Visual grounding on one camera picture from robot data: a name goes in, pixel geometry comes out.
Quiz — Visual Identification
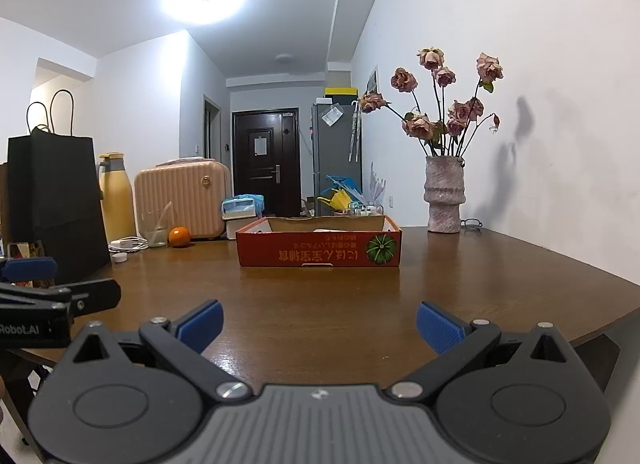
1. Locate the dark brown entrance door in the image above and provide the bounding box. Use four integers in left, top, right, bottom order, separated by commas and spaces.
231, 109, 302, 217

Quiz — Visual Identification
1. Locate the blue tissue pack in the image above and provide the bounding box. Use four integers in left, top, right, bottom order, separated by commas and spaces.
221, 194, 266, 221

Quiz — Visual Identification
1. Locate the bunch of dried pink roses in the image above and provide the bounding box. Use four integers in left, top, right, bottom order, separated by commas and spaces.
357, 46, 505, 159

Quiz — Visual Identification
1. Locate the white storage box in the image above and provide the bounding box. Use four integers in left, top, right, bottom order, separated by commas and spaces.
224, 216, 261, 241

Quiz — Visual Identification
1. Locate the grey refrigerator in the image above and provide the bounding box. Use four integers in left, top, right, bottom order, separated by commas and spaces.
311, 103, 363, 217

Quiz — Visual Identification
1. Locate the pink textured vase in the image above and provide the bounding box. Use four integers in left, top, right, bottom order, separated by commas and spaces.
423, 155, 467, 234

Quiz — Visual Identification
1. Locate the red cardboard box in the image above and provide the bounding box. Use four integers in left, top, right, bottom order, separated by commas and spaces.
235, 215, 403, 269

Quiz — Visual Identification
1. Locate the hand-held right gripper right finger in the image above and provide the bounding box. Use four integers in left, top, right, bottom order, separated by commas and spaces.
390, 301, 581, 401

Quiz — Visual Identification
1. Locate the wire rack with bottles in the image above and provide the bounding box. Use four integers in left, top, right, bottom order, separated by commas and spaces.
345, 201, 386, 218

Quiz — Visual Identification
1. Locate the yellow watering can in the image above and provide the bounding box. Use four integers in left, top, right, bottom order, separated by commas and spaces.
317, 191, 353, 215

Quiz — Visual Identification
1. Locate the blue folding rack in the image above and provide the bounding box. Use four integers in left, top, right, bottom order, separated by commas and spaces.
325, 175, 362, 200

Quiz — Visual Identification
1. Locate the white hanging umbrella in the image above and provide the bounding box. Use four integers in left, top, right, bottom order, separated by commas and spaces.
348, 100, 362, 163

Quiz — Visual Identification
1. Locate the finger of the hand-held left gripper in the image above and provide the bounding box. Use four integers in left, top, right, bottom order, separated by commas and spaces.
0, 278, 122, 317
0, 257, 58, 282

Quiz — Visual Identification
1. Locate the purple decorative plant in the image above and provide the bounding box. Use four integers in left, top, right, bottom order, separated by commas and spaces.
369, 161, 387, 207

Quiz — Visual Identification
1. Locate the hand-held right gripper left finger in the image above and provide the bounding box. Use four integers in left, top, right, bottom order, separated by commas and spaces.
62, 299, 252, 402

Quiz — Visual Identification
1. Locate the clear glass cup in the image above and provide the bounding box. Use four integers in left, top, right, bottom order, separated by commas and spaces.
139, 201, 173, 249

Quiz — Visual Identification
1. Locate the white charger with cable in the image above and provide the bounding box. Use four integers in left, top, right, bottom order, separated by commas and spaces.
108, 236, 150, 252

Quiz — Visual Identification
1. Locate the pink ribbed suitcase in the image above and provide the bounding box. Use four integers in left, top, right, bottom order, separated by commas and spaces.
134, 159, 232, 241

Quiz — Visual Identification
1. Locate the black paper bag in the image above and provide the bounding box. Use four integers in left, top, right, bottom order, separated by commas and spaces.
7, 89, 112, 285

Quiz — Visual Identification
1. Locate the side doorway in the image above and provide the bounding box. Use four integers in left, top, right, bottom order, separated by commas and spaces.
202, 94, 222, 162

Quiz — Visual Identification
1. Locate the yellow thermos bottle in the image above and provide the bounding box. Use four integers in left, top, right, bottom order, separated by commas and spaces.
97, 152, 137, 245

